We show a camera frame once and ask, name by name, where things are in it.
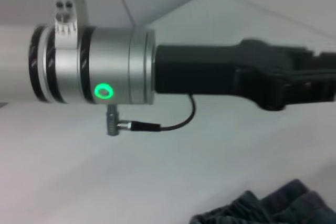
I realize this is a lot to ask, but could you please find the blue denim shorts basketball print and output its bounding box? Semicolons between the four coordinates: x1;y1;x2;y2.
189;178;336;224

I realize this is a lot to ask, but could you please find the silver camera mount bracket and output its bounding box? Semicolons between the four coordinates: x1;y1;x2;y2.
53;0;79;50

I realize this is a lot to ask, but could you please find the black cable with metal plug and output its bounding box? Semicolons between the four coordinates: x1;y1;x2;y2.
106;93;197;137

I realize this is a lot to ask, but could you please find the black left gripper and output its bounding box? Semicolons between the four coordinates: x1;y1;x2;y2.
154;38;320;112

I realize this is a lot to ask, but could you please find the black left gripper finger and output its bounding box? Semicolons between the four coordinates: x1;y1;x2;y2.
285;69;336;105
311;49;336;70

